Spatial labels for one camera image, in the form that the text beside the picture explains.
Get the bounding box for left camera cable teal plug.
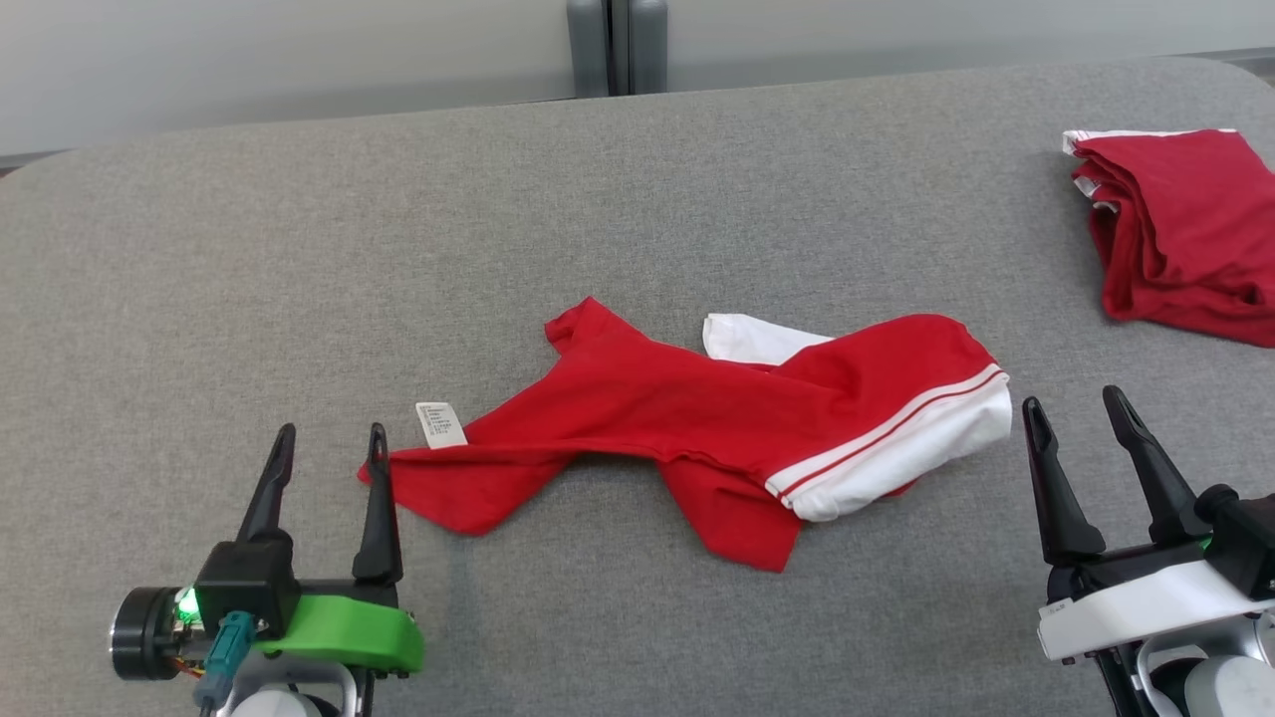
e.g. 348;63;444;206
194;610;258;717

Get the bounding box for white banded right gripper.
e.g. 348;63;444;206
1021;385;1275;717

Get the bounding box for grey partition post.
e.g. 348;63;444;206
566;0;670;99

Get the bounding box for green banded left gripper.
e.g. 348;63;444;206
110;423;426;717

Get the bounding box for red shirt white striped sleeves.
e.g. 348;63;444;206
359;297;1014;574

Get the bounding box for red jersey with number print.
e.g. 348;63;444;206
1062;127;1275;350

